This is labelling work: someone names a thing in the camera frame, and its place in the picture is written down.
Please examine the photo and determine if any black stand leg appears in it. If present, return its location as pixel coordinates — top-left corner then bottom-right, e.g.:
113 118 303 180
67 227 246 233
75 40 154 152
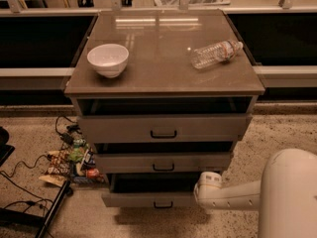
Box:
35 180 72 238

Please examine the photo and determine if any black floor cable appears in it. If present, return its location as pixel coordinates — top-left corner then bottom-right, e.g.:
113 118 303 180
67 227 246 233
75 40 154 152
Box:
0 154 55 216

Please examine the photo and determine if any black chair base edge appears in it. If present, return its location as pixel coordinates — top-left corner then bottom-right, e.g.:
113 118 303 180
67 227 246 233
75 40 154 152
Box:
0 127 15 167

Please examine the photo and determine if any white ceramic bowl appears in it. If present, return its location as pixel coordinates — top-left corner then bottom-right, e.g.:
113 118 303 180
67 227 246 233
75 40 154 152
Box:
87 44 129 78

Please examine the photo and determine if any grey top drawer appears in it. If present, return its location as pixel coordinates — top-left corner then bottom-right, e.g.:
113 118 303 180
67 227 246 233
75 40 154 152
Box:
78 114 252 144

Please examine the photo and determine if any grey drawer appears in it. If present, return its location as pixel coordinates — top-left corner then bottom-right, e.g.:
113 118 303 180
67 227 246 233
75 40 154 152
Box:
94 153 231 174
78 114 252 144
102 172 200 209

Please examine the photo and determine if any grey middle drawer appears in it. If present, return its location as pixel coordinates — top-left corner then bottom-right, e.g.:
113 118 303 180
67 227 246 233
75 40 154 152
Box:
94 153 231 174

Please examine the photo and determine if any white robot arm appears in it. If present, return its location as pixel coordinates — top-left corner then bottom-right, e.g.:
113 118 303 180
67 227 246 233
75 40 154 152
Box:
193 149 317 238

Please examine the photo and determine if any clear plastic water bottle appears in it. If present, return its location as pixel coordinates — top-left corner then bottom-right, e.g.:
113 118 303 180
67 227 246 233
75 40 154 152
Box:
190 40 244 69

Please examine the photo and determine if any grey drawer cabinet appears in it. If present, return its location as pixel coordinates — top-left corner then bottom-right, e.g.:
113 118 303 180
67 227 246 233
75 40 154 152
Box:
63 9 266 183

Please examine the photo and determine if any pile of snack packages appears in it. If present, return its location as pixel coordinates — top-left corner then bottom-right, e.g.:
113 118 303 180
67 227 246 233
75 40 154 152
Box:
39 139 105 186

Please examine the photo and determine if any black power adapter with cable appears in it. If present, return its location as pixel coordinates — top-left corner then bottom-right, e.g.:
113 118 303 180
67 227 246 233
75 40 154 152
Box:
54 116 81 146

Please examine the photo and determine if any grey bottom drawer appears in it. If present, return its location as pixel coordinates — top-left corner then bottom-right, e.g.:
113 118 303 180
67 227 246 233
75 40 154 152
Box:
102 172 200 209

